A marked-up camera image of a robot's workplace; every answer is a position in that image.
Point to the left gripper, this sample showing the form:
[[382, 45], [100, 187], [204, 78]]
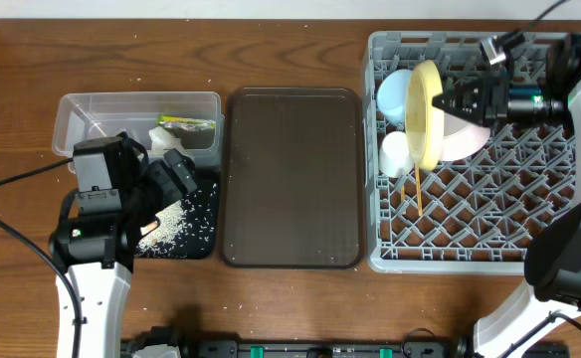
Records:
[[182, 171]]

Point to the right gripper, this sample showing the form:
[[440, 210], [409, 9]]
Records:
[[495, 93]]

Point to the white tissue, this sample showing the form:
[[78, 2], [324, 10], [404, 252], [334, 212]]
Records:
[[163, 140]]

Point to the green yellow snack wrapper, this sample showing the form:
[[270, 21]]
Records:
[[185, 123]]

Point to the pink bowl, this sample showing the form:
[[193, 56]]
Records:
[[462, 138]]

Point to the yellow plate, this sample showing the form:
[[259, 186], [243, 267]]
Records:
[[424, 123]]

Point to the rice pile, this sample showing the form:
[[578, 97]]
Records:
[[171, 224]]

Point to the light blue bowl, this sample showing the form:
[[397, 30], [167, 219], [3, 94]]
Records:
[[391, 96]]

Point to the cream white cup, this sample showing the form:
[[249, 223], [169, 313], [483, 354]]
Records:
[[395, 160]]

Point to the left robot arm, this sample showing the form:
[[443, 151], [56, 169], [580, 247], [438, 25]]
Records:
[[95, 279]]

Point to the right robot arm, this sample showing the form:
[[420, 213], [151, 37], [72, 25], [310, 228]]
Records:
[[550, 293]]

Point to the clear plastic waste bin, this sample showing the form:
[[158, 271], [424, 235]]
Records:
[[84, 116]]

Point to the grey plastic dishwasher rack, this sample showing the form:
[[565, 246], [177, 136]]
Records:
[[481, 212]]

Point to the black plastic tray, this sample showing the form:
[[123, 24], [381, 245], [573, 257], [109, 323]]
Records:
[[196, 233]]

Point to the dark brown serving tray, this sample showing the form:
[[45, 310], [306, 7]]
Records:
[[293, 179]]

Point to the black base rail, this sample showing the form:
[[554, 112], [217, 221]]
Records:
[[167, 342]]

